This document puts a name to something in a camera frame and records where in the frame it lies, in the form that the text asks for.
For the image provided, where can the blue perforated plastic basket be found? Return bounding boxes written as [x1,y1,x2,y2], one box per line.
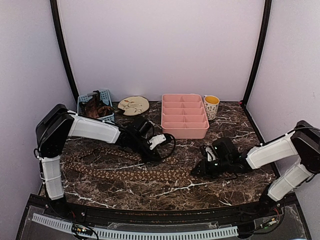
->
[77,89,115,122]

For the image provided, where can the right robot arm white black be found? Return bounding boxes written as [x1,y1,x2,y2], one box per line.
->
[190,120,320,217]

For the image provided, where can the brown floral tie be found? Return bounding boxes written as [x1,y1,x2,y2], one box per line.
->
[62,147,196,182]

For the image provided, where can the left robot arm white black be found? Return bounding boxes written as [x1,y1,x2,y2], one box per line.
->
[35,104,166,218]

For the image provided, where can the left black frame post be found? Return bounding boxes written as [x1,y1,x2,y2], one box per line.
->
[49,0,79,102]

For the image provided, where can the white mug yellow inside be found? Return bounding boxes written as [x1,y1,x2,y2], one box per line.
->
[203,95,220,121]

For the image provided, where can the black front rail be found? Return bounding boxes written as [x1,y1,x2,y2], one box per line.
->
[46,200,274,225]

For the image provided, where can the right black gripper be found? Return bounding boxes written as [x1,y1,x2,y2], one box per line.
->
[190,157,232,179]

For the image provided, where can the small green circuit board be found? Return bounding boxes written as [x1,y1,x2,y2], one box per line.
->
[71,224,93,236]

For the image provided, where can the pink divided organizer tray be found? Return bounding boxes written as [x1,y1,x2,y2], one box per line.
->
[161,94,210,139]

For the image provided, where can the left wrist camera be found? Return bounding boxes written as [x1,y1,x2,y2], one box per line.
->
[128,116,176,161]

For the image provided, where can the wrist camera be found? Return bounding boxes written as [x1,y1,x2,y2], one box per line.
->
[128,116,176,161]
[200,145,216,162]

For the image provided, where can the black frame post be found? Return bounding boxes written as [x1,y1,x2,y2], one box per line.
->
[241,0,272,108]
[49,0,79,102]

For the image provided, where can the grey slotted cable duct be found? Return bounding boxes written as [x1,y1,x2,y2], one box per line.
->
[31,213,239,240]

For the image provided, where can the round floral plate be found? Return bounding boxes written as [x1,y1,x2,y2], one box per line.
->
[117,96,150,116]

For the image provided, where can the right black frame post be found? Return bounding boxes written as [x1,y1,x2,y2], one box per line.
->
[241,0,272,108]

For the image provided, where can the dark brown ties in basket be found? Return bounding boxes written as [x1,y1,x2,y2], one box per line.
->
[82,90,114,119]

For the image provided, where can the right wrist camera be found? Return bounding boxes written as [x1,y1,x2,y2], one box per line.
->
[200,145,216,162]

